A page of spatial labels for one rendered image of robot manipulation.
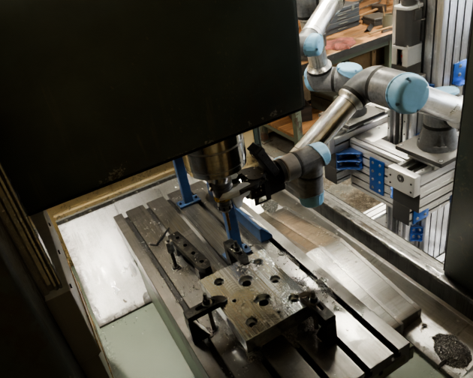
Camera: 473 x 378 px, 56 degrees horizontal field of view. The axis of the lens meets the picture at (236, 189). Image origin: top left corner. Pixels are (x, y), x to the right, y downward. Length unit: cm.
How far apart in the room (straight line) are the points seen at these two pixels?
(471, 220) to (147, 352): 120
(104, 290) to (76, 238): 30
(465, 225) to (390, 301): 39
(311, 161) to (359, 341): 51
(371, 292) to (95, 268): 115
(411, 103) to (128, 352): 131
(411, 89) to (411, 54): 61
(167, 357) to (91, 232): 72
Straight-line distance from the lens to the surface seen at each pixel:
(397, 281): 184
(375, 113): 223
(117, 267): 205
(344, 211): 195
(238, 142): 107
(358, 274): 177
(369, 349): 133
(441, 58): 202
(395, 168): 187
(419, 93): 144
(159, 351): 179
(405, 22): 197
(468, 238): 153
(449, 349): 167
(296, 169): 125
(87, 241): 215
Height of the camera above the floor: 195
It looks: 32 degrees down
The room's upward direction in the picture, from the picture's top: 11 degrees counter-clockwise
